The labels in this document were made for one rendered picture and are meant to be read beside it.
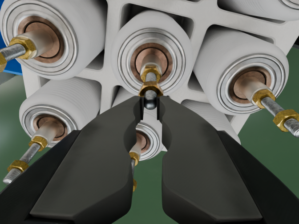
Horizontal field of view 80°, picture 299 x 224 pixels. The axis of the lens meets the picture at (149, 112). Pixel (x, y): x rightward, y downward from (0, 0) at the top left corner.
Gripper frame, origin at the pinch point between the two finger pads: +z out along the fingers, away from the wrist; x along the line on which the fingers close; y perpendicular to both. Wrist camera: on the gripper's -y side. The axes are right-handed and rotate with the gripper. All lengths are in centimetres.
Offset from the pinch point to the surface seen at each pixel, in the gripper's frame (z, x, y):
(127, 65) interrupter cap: 9.2, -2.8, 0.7
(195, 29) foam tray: 16.7, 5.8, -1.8
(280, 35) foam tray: 16.7, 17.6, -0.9
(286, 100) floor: 35, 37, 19
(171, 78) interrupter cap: 9.3, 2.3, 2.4
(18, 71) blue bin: 22.8, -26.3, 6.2
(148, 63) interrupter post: 6.6, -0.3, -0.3
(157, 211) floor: 34, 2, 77
